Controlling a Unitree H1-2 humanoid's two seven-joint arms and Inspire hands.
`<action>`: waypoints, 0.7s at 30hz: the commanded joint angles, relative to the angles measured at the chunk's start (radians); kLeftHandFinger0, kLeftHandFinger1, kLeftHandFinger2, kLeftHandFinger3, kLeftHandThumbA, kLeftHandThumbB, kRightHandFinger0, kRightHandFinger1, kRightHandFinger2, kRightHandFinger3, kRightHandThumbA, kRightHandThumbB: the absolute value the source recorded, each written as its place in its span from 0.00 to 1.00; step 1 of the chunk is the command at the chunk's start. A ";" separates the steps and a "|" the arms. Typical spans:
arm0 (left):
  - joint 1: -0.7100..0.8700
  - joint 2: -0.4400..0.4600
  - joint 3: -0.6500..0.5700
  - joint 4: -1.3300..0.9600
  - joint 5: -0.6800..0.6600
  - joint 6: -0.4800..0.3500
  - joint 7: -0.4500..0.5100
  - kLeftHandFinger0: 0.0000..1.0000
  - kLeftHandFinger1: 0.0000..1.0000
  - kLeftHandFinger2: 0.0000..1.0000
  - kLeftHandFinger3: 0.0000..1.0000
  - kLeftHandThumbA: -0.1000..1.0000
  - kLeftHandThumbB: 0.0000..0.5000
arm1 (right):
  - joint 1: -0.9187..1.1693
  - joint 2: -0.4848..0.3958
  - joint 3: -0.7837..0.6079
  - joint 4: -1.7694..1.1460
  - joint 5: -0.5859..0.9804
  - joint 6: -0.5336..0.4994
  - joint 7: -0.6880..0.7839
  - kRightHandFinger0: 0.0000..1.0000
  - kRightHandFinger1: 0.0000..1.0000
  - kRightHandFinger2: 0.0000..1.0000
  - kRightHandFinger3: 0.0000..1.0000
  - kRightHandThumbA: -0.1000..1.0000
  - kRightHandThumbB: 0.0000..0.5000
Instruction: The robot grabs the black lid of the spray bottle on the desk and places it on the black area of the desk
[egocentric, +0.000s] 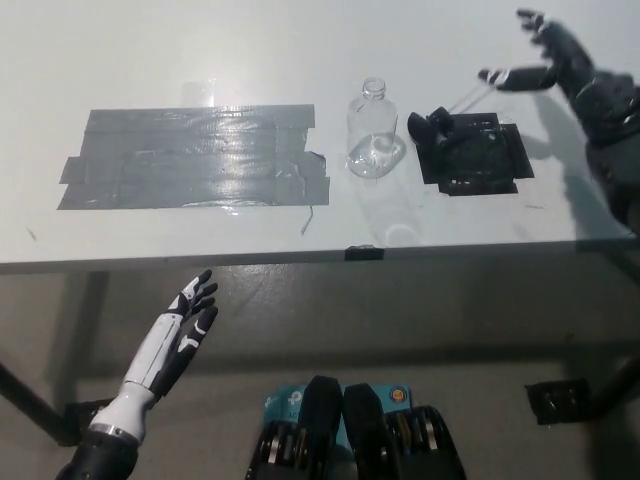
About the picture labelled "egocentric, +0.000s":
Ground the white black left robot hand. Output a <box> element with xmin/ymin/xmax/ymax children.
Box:
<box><xmin>87</xmin><ymin>268</ymin><xmax>220</xmax><ymax>445</ymax></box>

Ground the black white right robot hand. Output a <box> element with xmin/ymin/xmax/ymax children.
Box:
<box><xmin>477</xmin><ymin>7</ymin><xmax>640</xmax><ymax>147</ymax></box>

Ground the black trigger sprayer lid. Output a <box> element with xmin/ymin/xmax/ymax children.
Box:
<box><xmin>407</xmin><ymin>84</ymin><xmax>496</xmax><ymax>148</ymax></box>

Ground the clear plastic bottle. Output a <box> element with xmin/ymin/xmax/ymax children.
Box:
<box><xmin>345</xmin><ymin>77</ymin><xmax>408</xmax><ymax>180</ymax></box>

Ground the black teal robot body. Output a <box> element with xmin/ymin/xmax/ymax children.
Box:
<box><xmin>244</xmin><ymin>374</ymin><xmax>469</xmax><ymax>480</ymax></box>

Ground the black table strut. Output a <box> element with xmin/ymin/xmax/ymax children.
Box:
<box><xmin>589</xmin><ymin>352</ymin><xmax>640</xmax><ymax>420</ymax></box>
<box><xmin>0</xmin><ymin>360</ymin><xmax>74</xmax><ymax>447</ymax></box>

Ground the grey tape patch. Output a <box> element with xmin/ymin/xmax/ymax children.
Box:
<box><xmin>56</xmin><ymin>103</ymin><xmax>331</xmax><ymax>212</ymax></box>

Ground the small black tape piece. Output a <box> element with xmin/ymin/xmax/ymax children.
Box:
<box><xmin>344</xmin><ymin>245</ymin><xmax>385</xmax><ymax>262</ymax></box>

